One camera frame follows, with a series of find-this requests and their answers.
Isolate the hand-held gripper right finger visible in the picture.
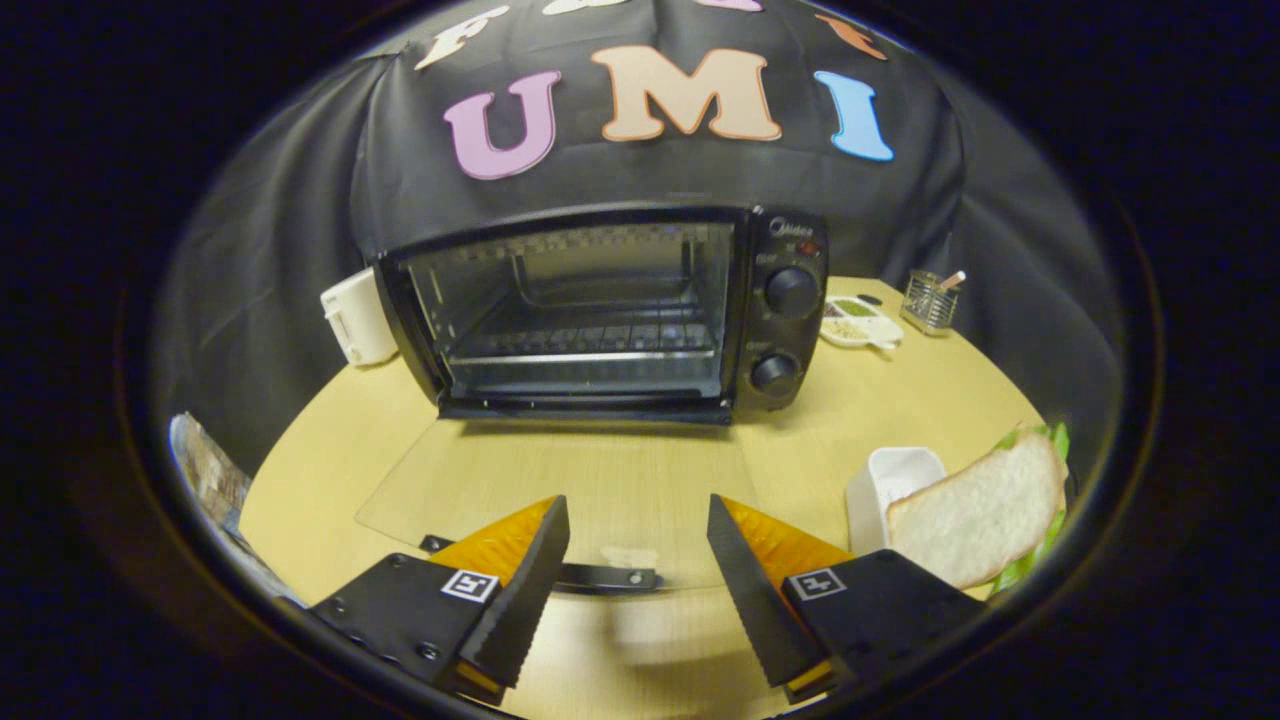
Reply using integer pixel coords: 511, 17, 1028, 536
706, 492, 988, 706

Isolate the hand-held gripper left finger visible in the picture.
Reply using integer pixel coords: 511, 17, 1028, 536
308, 494, 572, 706

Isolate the white bread lettuce sandwich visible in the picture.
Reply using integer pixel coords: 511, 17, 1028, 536
886, 422, 1071, 593

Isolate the black toaster oven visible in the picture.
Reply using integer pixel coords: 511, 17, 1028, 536
355, 205, 831, 596

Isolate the white pop-up toaster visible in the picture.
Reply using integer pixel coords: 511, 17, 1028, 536
320, 267, 401, 367

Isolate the white rectangular container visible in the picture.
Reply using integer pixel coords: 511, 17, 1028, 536
845, 446, 947, 557

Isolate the white divided dish of beans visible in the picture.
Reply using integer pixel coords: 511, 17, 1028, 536
819, 295, 906, 352

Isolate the black backdrop cloth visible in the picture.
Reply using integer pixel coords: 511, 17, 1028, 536
150, 0, 1126, 481

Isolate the wire mesh holder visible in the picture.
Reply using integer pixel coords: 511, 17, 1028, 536
900, 270, 961, 336

